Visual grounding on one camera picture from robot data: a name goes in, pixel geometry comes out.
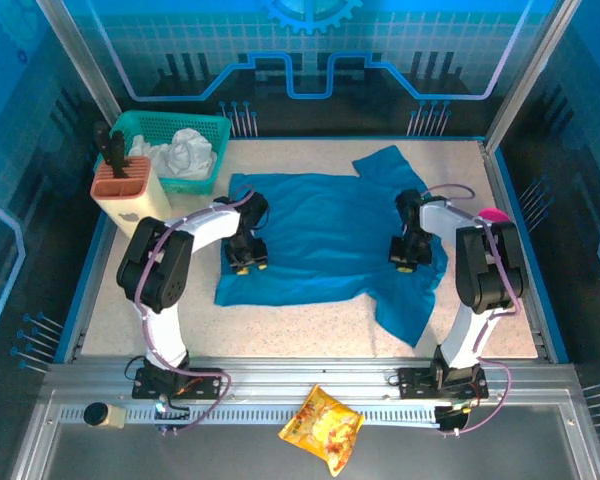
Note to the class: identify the blue t-shirt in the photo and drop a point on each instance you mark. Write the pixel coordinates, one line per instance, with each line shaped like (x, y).
(330, 235)

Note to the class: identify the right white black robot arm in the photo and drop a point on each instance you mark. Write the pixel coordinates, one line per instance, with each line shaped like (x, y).
(490, 270)

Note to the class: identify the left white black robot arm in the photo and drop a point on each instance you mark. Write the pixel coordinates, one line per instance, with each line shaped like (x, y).
(155, 270)

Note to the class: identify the pink plastic goblet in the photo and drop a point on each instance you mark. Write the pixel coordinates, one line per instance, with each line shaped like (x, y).
(495, 215)

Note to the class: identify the white t-shirt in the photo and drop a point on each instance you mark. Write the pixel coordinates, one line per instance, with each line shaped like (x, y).
(185, 150)

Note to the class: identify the cream knife block brown top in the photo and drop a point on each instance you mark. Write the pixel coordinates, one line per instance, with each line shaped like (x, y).
(130, 200)

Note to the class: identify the teal plastic basket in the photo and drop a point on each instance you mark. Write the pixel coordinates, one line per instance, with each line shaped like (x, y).
(155, 122)

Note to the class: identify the yellow snack bag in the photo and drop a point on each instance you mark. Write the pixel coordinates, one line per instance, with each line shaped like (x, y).
(325, 430)

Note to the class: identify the cream bottle black cap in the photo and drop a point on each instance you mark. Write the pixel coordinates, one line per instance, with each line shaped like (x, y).
(105, 415)

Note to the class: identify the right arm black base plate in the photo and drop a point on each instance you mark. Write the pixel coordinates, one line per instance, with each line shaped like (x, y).
(415, 382)

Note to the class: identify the aluminium front rail frame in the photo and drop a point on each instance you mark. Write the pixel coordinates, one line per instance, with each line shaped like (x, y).
(305, 372)

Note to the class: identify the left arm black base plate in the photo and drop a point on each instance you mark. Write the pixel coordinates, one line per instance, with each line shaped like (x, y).
(205, 385)

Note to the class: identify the aluminium frame post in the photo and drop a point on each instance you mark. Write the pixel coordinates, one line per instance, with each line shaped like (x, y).
(80, 60)
(530, 75)

